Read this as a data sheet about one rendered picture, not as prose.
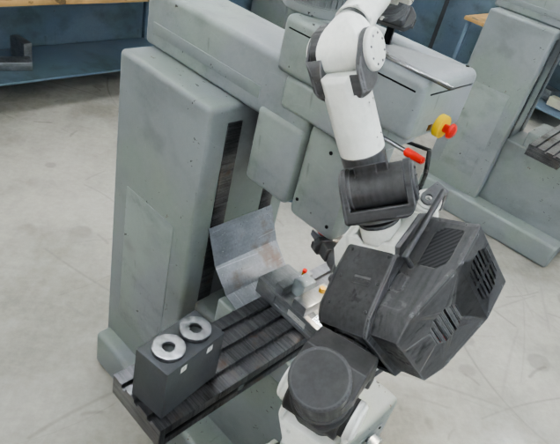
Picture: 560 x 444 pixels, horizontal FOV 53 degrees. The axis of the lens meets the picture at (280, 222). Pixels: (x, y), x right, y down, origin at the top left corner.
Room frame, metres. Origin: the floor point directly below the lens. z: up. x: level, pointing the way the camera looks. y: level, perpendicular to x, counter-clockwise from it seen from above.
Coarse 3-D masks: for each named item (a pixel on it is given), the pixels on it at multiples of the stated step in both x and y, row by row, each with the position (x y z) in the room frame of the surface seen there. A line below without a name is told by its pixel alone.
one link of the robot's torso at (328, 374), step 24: (312, 336) 0.77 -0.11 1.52; (336, 336) 0.80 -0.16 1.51; (312, 360) 0.68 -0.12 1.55; (336, 360) 0.69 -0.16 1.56; (360, 360) 0.74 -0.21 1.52; (288, 384) 0.65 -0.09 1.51; (312, 384) 0.65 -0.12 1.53; (336, 384) 0.65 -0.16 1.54; (360, 384) 0.69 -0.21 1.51; (312, 408) 0.61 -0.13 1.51; (336, 408) 0.62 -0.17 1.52
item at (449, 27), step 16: (448, 0) 8.53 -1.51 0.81; (464, 0) 8.38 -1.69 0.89; (480, 0) 8.25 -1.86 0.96; (448, 16) 8.46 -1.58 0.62; (464, 16) 8.32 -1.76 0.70; (448, 32) 8.41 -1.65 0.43; (480, 32) 8.14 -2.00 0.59; (432, 48) 8.49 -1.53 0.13; (448, 48) 8.35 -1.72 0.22; (464, 48) 8.22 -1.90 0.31
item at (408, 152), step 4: (384, 136) 1.33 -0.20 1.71; (384, 140) 1.33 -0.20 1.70; (388, 140) 1.32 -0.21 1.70; (392, 140) 1.32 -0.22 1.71; (392, 144) 1.31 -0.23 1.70; (396, 144) 1.31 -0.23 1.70; (396, 148) 1.30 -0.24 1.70; (400, 148) 1.30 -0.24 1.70; (404, 148) 1.29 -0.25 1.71; (408, 148) 1.29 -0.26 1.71; (404, 152) 1.28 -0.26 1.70; (408, 152) 1.28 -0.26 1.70; (412, 152) 1.27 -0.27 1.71; (416, 152) 1.28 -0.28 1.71; (408, 156) 1.27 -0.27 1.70; (412, 156) 1.27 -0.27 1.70; (416, 156) 1.26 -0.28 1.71; (420, 156) 1.26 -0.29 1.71; (416, 160) 1.26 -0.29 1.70; (420, 160) 1.25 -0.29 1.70; (424, 160) 1.26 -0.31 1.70; (420, 164) 1.26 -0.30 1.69
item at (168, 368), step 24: (192, 312) 1.15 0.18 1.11; (168, 336) 1.03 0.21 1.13; (192, 336) 1.05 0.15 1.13; (216, 336) 1.08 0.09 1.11; (144, 360) 0.95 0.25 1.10; (168, 360) 0.95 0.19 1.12; (192, 360) 0.99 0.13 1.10; (216, 360) 1.09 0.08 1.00; (144, 384) 0.95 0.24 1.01; (168, 384) 0.92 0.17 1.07; (192, 384) 1.01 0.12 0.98; (168, 408) 0.93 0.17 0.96
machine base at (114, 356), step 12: (108, 336) 1.76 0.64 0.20; (108, 348) 1.70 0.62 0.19; (120, 348) 1.70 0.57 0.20; (108, 360) 1.69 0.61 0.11; (120, 360) 1.64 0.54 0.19; (132, 360) 1.65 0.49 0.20; (108, 372) 1.69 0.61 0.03; (204, 420) 1.45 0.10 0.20; (192, 432) 1.38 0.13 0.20; (204, 432) 1.40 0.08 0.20; (216, 432) 1.41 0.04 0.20
